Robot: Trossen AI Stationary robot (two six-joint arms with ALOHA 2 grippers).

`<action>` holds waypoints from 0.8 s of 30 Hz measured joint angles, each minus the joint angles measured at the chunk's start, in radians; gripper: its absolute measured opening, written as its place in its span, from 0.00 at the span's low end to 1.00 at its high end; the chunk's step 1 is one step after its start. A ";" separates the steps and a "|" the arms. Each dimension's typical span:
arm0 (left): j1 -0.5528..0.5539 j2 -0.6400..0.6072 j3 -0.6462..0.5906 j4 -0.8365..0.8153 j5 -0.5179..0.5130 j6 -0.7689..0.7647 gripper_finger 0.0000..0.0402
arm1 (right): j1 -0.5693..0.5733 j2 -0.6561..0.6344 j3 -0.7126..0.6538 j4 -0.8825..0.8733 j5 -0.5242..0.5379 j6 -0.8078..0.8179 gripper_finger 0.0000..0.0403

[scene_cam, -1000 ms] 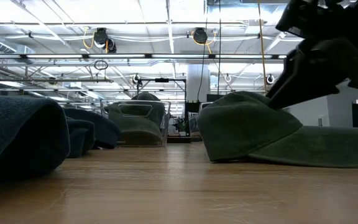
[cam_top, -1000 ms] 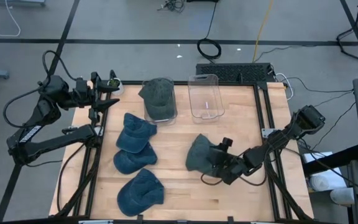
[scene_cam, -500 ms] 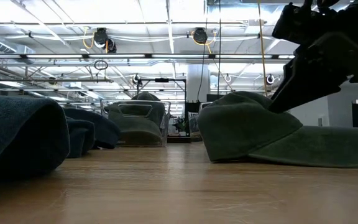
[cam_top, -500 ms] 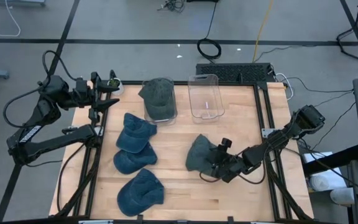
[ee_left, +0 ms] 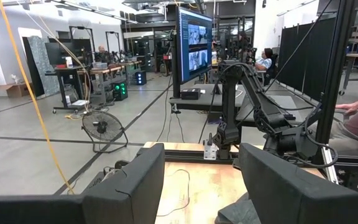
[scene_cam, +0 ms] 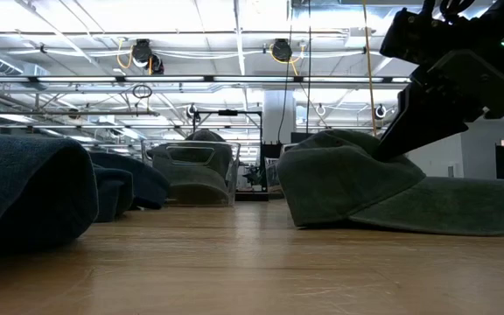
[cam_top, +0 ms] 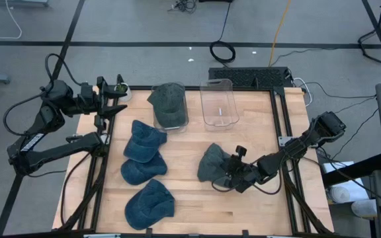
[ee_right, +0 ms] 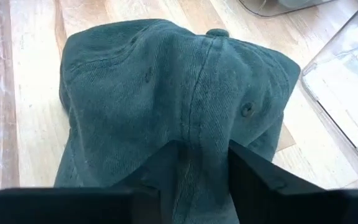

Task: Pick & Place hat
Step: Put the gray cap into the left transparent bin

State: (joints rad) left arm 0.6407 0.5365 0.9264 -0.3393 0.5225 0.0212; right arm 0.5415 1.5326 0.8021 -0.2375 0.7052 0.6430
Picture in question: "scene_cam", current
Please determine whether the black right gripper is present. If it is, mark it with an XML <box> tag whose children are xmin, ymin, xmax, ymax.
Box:
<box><xmin>374</xmin><ymin>47</ymin><xmax>504</xmax><ymax>163</ymax></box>

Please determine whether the blue denim baseball cap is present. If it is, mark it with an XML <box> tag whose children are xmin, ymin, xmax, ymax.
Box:
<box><xmin>87</xmin><ymin>150</ymin><xmax>170</xmax><ymax>211</ymax></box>
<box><xmin>89</xmin><ymin>164</ymin><xmax>135</xmax><ymax>223</ymax></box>
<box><xmin>0</xmin><ymin>132</ymin><xmax>100</xmax><ymax>257</ymax></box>

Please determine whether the white building pillar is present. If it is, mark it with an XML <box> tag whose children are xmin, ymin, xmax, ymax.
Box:
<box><xmin>262</xmin><ymin>89</ymin><xmax>298</xmax><ymax>145</ymax></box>

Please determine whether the long linear ceiling light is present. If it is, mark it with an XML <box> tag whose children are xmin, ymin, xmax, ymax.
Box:
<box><xmin>0</xmin><ymin>74</ymin><xmax>504</xmax><ymax>85</ymax></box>

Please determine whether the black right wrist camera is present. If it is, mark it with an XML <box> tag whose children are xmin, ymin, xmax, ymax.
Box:
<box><xmin>379</xmin><ymin>6</ymin><xmax>454</xmax><ymax>67</ymax></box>

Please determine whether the black hanging cable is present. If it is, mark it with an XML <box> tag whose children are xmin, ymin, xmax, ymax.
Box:
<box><xmin>306</xmin><ymin>0</ymin><xmax>312</xmax><ymax>135</ymax></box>
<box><xmin>276</xmin><ymin>0</ymin><xmax>295</xmax><ymax>144</ymax></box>

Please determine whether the silver rectangular air duct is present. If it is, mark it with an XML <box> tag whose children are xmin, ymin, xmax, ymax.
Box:
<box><xmin>290</xmin><ymin>0</ymin><xmax>367</xmax><ymax>32</ymax></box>

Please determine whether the black ceiling cable reel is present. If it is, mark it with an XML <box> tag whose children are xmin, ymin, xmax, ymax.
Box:
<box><xmin>131</xmin><ymin>38</ymin><xmax>153</xmax><ymax>67</ymax></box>
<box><xmin>271</xmin><ymin>38</ymin><xmax>294</xmax><ymax>63</ymax></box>
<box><xmin>149</xmin><ymin>52</ymin><xmax>165</xmax><ymax>75</ymax></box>

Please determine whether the black aluminium table frame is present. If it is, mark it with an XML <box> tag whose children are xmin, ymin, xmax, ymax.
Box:
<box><xmin>234</xmin><ymin>191</ymin><xmax>275</xmax><ymax>202</ymax></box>

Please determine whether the black gantry frame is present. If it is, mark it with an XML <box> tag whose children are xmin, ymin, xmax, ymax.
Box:
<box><xmin>192</xmin><ymin>108</ymin><xmax>265</xmax><ymax>202</ymax></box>

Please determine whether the coiled black cable loop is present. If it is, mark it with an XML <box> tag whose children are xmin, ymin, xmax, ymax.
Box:
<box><xmin>131</xmin><ymin>83</ymin><xmax>153</xmax><ymax>100</ymax></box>

